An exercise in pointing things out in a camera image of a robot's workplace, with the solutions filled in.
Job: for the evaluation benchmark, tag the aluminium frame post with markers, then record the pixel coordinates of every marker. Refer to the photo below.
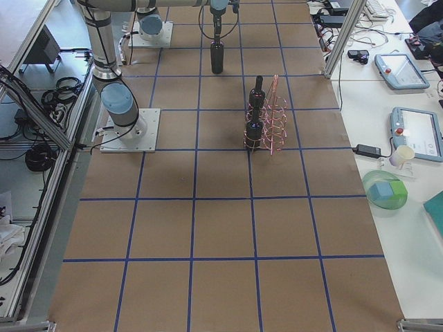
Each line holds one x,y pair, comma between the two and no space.
348,26

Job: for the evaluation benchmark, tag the teal box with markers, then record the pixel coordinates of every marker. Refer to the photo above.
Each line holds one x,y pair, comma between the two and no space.
434,208

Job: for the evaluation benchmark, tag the green glass bowl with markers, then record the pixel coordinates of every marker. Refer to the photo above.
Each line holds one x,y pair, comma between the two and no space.
382,176

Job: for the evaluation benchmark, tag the green foam cube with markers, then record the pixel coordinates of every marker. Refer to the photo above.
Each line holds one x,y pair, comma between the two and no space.
397,190

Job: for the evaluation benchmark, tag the dark bottle in basket left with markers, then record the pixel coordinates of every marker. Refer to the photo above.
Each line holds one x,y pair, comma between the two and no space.
254,127

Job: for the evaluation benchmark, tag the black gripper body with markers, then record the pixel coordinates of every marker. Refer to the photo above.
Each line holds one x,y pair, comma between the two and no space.
217,21

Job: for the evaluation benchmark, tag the black power adapter on table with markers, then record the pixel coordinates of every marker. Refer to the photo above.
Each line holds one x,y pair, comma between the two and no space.
367,151

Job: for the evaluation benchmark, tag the dark bottle in basket right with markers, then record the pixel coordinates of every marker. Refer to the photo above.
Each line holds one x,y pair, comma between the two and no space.
256,95

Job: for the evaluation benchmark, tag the blue teach pendant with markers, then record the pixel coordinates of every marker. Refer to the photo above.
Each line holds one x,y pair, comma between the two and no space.
400,72
419,130

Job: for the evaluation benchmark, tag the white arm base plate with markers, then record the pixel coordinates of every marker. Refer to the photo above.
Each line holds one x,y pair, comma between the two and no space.
142,137
161,40

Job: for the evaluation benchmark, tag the blue teach pendant near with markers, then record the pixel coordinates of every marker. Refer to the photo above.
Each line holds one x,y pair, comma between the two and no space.
419,130

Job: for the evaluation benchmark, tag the blue teach pendant far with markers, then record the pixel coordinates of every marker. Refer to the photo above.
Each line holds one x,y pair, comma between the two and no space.
400,72

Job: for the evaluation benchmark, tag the dark wine bottle being moved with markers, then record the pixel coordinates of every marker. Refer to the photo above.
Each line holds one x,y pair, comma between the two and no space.
217,56

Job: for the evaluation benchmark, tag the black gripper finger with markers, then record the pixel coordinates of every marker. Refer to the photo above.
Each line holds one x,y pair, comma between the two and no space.
217,35

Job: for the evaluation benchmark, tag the dark bottle in basket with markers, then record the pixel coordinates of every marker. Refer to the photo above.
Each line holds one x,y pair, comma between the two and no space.
254,127
256,95

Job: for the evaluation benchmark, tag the white paper cup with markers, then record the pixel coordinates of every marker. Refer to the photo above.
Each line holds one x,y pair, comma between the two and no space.
401,155

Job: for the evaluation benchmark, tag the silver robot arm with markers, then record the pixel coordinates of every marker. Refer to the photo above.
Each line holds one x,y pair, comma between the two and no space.
150,22
114,93

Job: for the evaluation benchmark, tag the blue foam cube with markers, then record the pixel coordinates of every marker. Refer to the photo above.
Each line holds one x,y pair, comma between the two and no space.
379,191

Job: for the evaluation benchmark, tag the copper wire wine basket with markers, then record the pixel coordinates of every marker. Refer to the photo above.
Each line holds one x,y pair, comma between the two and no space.
274,118

